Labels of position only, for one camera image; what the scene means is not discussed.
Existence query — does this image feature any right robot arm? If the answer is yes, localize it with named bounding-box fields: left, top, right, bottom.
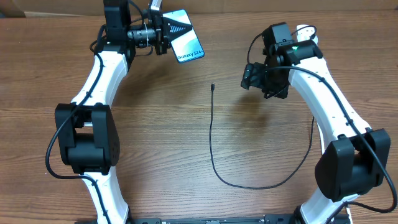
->
left=241, top=22, right=391, bottom=223

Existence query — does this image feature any white power strip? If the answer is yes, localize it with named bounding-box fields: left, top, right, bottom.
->
left=295, top=24, right=318, bottom=43

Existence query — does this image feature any white charger plug adapter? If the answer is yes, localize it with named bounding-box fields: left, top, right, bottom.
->
left=295, top=26, right=319, bottom=47

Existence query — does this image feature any black USB charging cable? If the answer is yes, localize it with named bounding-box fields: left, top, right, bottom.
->
left=209, top=25, right=318, bottom=190

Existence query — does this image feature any brown cardboard backdrop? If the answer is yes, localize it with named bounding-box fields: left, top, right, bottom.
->
left=1, top=0, right=397, bottom=17

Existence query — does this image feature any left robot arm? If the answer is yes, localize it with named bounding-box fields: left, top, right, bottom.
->
left=51, top=1, right=196, bottom=223

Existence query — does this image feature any blue Galaxy smartphone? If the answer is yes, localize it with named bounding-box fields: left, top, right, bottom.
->
left=163, top=9, right=205, bottom=63

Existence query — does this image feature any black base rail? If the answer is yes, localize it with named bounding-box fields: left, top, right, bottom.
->
left=126, top=215, right=301, bottom=224

